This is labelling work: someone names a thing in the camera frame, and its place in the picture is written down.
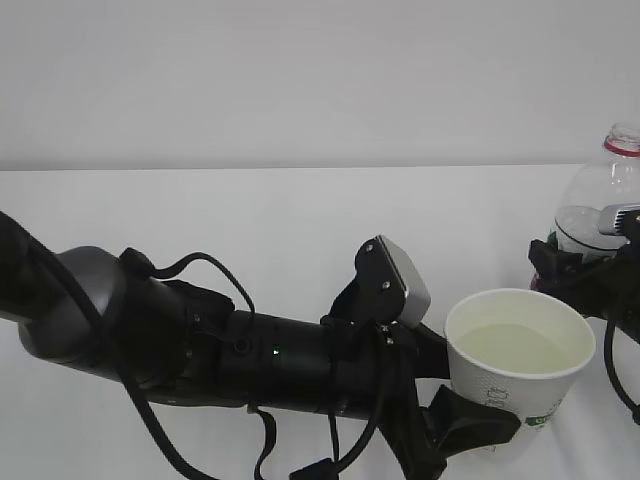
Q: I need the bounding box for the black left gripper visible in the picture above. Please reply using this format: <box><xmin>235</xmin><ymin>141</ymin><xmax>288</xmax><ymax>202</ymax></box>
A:
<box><xmin>378</xmin><ymin>323</ymin><xmax>521</xmax><ymax>479</ymax></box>

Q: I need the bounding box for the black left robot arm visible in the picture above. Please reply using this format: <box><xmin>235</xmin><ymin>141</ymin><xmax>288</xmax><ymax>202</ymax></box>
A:
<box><xmin>1</xmin><ymin>216</ymin><xmax>521</xmax><ymax>479</ymax></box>

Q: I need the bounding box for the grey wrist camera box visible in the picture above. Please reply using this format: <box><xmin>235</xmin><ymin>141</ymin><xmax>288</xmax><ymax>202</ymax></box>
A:
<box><xmin>597</xmin><ymin>202</ymin><xmax>639</xmax><ymax>236</ymax></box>
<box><xmin>354</xmin><ymin>235</ymin><xmax>431</xmax><ymax>330</ymax></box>

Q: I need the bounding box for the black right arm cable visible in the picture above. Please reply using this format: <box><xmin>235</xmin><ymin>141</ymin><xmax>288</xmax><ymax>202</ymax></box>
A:
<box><xmin>603</xmin><ymin>317</ymin><xmax>640</xmax><ymax>429</ymax></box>

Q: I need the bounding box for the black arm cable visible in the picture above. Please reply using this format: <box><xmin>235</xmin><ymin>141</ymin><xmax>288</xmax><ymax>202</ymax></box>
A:
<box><xmin>603</xmin><ymin>317</ymin><xmax>640</xmax><ymax>429</ymax></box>
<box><xmin>29</xmin><ymin>247</ymin><xmax>401</xmax><ymax>480</ymax></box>

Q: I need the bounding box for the clear water bottle red label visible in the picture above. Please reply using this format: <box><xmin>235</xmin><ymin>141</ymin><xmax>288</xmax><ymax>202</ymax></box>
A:
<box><xmin>545</xmin><ymin>122</ymin><xmax>639</xmax><ymax>262</ymax></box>

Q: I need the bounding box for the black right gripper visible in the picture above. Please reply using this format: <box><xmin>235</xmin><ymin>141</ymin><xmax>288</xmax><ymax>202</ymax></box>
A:
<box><xmin>528</xmin><ymin>239</ymin><xmax>639</xmax><ymax>343</ymax></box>

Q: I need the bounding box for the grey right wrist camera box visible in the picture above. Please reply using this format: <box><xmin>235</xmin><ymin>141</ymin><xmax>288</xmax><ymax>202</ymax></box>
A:
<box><xmin>597</xmin><ymin>202</ymin><xmax>639</xmax><ymax>236</ymax></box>

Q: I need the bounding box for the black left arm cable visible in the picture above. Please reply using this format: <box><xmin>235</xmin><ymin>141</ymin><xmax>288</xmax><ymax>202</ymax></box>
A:
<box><xmin>29</xmin><ymin>247</ymin><xmax>401</xmax><ymax>480</ymax></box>

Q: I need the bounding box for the white paper cup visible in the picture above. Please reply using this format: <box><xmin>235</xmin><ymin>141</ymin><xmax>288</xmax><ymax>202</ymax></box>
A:
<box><xmin>444</xmin><ymin>288</ymin><xmax>596</xmax><ymax>430</ymax></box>

